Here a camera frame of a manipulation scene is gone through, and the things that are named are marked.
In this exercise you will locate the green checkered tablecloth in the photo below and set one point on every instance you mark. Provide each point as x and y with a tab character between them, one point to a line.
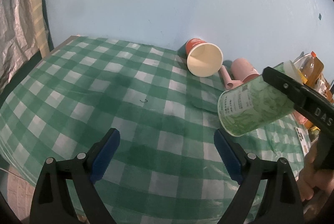
166	169

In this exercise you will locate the wooden organizer box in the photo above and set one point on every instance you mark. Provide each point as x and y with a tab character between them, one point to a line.
317	80

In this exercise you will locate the green paper cup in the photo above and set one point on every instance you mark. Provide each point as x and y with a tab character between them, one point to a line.
251	106

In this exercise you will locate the pink plastic mug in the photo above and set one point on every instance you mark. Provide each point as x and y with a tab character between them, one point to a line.
242	71

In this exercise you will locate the grey curtain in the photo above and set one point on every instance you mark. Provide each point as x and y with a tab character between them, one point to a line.
24	33

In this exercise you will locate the red paper cup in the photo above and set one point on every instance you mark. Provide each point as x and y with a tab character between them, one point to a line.
203	59

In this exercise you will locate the orange-capped drink bottle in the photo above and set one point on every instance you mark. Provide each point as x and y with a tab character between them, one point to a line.
306	64

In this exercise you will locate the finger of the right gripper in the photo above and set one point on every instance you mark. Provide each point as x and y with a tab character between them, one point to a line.
306	100

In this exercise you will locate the yellow carton box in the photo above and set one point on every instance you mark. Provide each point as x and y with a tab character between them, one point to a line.
303	78

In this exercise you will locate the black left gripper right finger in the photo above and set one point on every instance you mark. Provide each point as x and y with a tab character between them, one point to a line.
280	202

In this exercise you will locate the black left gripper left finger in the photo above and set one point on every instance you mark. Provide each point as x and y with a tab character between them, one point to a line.
51	200

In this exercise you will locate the person's right hand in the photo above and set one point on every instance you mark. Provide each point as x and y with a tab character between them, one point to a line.
309	178

